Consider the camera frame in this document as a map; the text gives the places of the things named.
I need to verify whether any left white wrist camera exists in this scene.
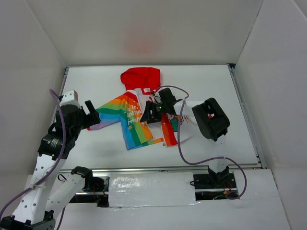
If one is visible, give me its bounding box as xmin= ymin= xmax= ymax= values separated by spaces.
xmin=59 ymin=90 xmax=80 ymax=107

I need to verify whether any aluminium table frame rail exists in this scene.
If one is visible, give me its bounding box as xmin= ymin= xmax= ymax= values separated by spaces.
xmin=227 ymin=63 xmax=268 ymax=169

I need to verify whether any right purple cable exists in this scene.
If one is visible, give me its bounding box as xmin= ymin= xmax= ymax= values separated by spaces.
xmin=151 ymin=85 xmax=248 ymax=200

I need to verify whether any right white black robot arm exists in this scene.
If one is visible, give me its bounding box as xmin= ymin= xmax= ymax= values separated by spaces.
xmin=141 ymin=86 xmax=230 ymax=187

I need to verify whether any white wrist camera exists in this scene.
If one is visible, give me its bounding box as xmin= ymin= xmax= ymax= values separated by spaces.
xmin=59 ymin=90 xmax=80 ymax=107
xmin=152 ymin=92 xmax=162 ymax=104

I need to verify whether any rainbow hooded kids jacket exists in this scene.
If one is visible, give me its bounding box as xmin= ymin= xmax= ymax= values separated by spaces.
xmin=88 ymin=67 xmax=193 ymax=150

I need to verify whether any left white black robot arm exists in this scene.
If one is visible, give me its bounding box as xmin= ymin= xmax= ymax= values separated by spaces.
xmin=0 ymin=101 xmax=100 ymax=230

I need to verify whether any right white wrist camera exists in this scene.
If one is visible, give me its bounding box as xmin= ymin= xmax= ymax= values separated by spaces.
xmin=152 ymin=92 xmax=162 ymax=104

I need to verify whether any white foil-taped panel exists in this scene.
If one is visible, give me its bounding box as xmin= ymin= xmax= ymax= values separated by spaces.
xmin=108 ymin=172 xmax=197 ymax=207

